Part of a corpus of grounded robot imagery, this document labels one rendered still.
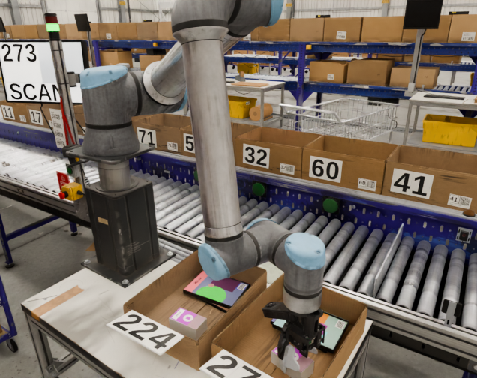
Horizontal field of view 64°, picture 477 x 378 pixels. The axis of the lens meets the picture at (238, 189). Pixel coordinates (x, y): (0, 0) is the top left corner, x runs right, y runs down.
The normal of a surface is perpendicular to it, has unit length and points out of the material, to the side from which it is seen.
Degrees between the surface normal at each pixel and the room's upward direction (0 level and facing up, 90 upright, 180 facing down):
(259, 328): 1
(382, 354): 0
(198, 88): 82
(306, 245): 5
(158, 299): 89
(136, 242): 90
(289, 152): 90
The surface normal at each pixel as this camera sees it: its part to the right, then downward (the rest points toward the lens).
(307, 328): -0.73, 0.27
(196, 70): -0.34, 0.24
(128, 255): 0.82, 0.22
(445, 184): -0.53, 0.34
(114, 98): 0.58, 0.32
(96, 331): -0.01, -0.92
